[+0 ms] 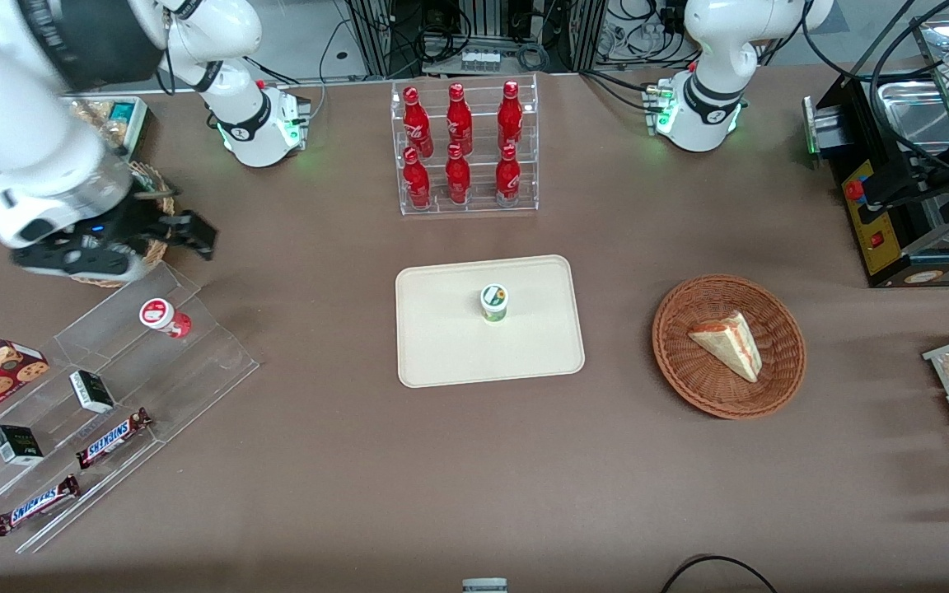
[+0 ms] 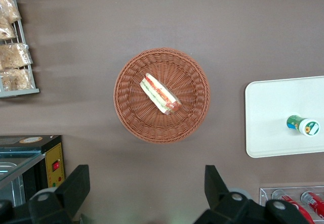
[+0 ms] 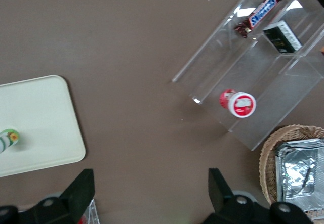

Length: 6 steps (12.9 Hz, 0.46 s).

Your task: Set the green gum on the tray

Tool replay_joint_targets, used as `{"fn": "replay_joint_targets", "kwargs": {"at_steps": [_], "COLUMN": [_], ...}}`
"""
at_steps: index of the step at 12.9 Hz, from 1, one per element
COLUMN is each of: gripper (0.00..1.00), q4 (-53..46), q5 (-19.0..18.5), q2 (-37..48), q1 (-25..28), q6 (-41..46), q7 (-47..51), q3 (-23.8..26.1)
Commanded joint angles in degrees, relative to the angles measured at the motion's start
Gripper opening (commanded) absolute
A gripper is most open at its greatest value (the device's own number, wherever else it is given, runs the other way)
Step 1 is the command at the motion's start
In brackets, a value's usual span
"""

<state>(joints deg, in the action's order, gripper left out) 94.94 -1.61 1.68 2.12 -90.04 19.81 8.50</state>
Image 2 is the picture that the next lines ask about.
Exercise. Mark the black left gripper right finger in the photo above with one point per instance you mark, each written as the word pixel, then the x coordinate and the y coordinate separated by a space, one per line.
pixel 217 198

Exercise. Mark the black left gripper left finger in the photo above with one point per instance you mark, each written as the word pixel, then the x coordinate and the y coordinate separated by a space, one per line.
pixel 68 191

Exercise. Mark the beige plastic tray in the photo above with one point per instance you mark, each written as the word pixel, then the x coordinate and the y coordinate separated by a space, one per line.
pixel 268 112

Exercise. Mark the tray of packaged pastries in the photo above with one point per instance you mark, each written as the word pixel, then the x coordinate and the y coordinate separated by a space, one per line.
pixel 24 42

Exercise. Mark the black food warmer cabinet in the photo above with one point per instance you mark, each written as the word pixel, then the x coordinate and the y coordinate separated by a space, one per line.
pixel 54 158

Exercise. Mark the clear acrylic bottle rack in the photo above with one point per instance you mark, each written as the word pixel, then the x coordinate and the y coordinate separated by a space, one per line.
pixel 265 196

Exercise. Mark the round brown wicker basket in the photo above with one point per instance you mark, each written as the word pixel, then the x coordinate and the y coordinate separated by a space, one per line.
pixel 141 123

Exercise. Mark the wrapped triangle sandwich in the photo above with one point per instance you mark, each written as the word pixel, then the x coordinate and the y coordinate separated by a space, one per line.
pixel 159 93

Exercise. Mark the clear bag of pastry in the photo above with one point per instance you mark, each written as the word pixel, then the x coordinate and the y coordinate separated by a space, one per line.
pixel 16 80
pixel 6 30
pixel 15 55
pixel 8 9

